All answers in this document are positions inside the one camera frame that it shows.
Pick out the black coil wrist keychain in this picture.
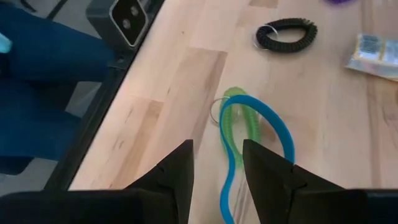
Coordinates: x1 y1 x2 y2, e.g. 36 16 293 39
253 17 318 54

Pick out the staples packet yellow green print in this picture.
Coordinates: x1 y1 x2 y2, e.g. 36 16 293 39
344 32 398 82

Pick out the green coil wrist keychain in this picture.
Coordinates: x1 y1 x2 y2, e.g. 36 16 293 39
210 86 262 169

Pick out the grey table-level camera box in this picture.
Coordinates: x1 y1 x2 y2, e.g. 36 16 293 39
85 0 149 50

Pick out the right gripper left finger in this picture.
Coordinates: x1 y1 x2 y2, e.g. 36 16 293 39
124 139 195 224

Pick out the person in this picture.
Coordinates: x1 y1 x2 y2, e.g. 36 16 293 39
0 2 116 175

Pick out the small turquoise case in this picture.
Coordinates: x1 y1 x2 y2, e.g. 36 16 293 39
0 32 13 54

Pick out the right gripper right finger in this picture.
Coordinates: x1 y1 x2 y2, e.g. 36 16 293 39
243 139 345 224

